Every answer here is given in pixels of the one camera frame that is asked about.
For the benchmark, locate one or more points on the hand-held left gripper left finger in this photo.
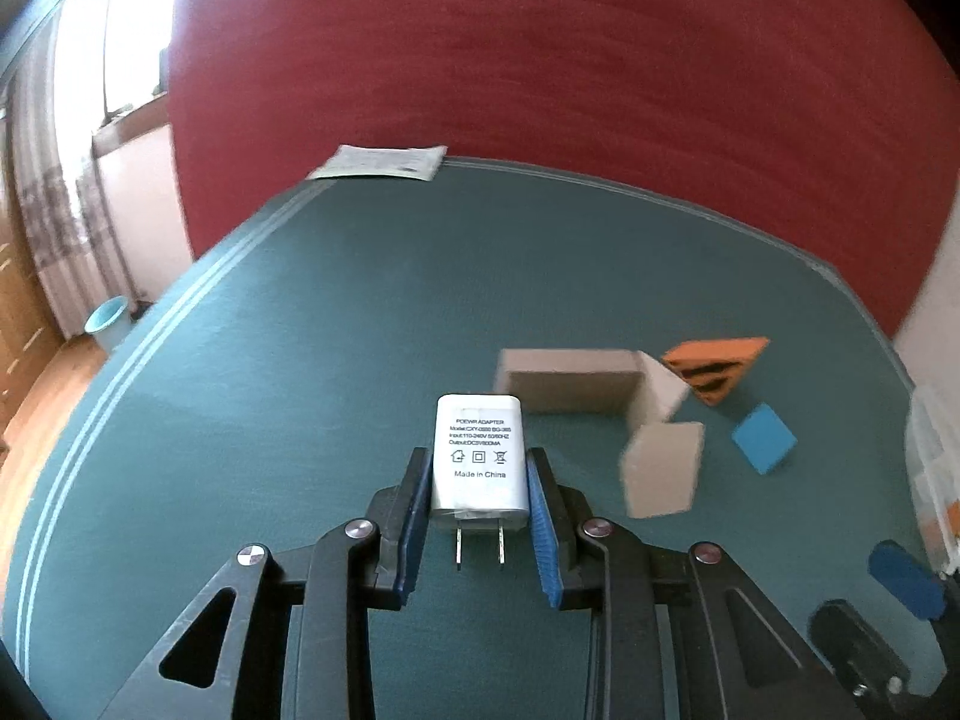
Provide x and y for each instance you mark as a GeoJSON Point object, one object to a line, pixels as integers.
{"type": "Point", "coordinates": [405, 532]}

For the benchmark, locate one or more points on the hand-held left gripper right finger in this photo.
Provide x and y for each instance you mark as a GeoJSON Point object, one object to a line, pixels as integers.
{"type": "Point", "coordinates": [544, 532]}

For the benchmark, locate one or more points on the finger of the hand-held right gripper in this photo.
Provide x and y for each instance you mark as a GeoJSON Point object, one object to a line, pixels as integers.
{"type": "Point", "coordinates": [904, 577]}
{"type": "Point", "coordinates": [862, 649]}

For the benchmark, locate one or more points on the orange wedge block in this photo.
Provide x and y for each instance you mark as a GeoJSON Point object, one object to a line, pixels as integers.
{"type": "Point", "coordinates": [939, 532]}
{"type": "Point", "coordinates": [712, 371]}

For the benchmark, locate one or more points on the white power adapter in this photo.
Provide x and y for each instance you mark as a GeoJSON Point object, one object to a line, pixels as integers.
{"type": "Point", "coordinates": [480, 457]}

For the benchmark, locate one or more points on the clear plastic bowl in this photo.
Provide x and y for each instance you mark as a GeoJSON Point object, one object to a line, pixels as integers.
{"type": "Point", "coordinates": [930, 457]}

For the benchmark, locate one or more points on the beige wooden block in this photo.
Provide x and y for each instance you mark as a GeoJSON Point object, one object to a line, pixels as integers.
{"type": "Point", "coordinates": [664, 469]}

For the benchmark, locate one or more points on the grey block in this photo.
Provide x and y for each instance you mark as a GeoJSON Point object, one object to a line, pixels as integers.
{"type": "Point", "coordinates": [570, 382]}

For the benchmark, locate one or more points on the beige wedge block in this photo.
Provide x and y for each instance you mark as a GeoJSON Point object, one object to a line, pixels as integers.
{"type": "Point", "coordinates": [664, 390]}

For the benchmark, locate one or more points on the blue wedge block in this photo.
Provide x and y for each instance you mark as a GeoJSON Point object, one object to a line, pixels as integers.
{"type": "Point", "coordinates": [763, 439]}

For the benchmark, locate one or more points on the green table mat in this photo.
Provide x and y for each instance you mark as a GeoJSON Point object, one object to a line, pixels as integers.
{"type": "Point", "coordinates": [300, 315]}

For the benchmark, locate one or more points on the light blue trash bin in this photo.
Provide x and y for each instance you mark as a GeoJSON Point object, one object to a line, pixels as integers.
{"type": "Point", "coordinates": [109, 326]}

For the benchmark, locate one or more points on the white paper leaflet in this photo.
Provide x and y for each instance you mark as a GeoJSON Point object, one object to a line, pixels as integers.
{"type": "Point", "coordinates": [382, 163]}

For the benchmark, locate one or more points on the patterned curtain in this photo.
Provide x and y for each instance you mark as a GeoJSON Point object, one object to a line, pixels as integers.
{"type": "Point", "coordinates": [60, 225]}

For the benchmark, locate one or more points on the window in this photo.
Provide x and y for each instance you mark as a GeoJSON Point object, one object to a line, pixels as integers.
{"type": "Point", "coordinates": [127, 37]}

